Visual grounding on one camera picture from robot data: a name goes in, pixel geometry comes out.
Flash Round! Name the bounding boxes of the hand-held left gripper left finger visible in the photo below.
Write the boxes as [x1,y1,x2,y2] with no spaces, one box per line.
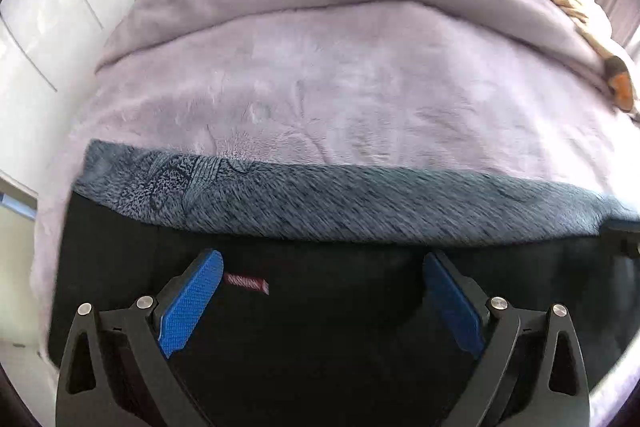
[55,249,224,427]

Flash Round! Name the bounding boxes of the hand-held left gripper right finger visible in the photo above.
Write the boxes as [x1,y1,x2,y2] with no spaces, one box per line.
[422,251,591,427]

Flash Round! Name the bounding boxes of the black pants with grey lining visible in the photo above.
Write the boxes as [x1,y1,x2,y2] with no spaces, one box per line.
[47,139,640,427]

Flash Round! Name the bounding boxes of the lilac embossed blanket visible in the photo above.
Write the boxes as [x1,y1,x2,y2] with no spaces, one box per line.
[30,0,640,370]

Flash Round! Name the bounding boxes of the white wardrobe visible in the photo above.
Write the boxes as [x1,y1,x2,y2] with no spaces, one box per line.
[0,0,181,95]

